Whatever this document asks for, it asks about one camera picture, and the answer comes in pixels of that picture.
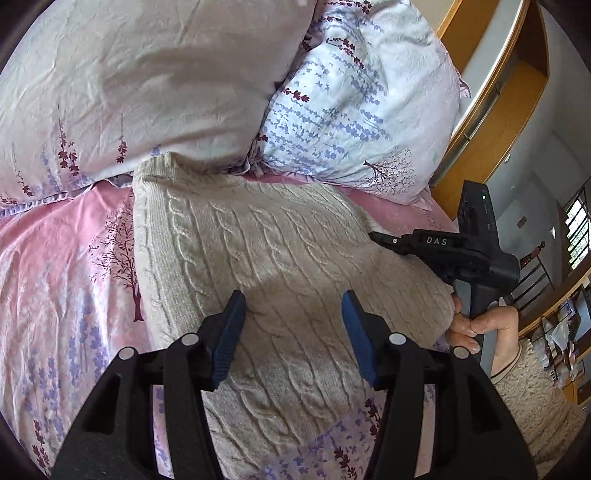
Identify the pink floral bed sheet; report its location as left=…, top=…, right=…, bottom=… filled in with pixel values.
left=1, top=181, right=451, bottom=479

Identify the person right hand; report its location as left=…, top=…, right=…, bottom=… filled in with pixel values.
left=445, top=294, right=520, bottom=376

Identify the wooden shelf with clutter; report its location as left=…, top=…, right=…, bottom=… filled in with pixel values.
left=507, top=253, right=590, bottom=410

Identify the pale pink floral pillow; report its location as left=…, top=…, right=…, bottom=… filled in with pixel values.
left=1, top=1, right=315, bottom=215

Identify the floral pillow with green dot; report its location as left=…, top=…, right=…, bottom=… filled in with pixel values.
left=246, top=1, right=470, bottom=205

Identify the window with grille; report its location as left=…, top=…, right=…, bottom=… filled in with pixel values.
left=564, top=179, right=590, bottom=271

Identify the yellow wooden headboard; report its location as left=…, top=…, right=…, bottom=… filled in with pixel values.
left=430, top=0, right=549, bottom=219

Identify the beige knit sleeve forearm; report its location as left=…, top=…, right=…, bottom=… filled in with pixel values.
left=492, top=340, right=587, bottom=478

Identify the beige cable knit sweater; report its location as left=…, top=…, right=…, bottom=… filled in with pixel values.
left=132, top=154, right=454, bottom=479

